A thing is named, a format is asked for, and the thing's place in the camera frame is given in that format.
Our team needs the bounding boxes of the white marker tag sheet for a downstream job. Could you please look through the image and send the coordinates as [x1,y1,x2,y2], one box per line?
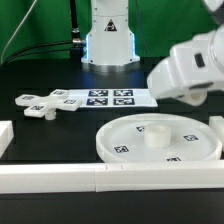
[70,88,158,108]

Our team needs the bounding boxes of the white front fence bar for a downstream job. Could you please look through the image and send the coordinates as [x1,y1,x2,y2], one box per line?
[0,160,224,194]

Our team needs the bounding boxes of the white left fence block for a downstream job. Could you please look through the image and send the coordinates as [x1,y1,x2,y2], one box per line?
[0,121,14,158]

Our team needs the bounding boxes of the white cross-shaped table base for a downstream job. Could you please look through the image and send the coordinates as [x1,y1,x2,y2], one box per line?
[15,89,82,120]

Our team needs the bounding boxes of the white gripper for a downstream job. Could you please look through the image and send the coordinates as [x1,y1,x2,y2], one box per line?
[147,28,224,106]

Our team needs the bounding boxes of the black post connector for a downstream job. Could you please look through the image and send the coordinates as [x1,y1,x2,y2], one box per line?
[69,0,83,59]

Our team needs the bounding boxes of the white fence block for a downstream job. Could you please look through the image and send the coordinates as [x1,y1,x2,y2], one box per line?
[209,116,224,152]
[0,121,14,158]

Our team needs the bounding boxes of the white round table top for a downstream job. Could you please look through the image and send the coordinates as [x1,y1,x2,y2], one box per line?
[96,113,222,163]

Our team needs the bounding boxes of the white right fence block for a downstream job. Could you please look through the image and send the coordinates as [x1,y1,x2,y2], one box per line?
[209,116,224,152]

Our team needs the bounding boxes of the black cables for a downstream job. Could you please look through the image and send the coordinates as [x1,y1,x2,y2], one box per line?
[0,0,88,65]

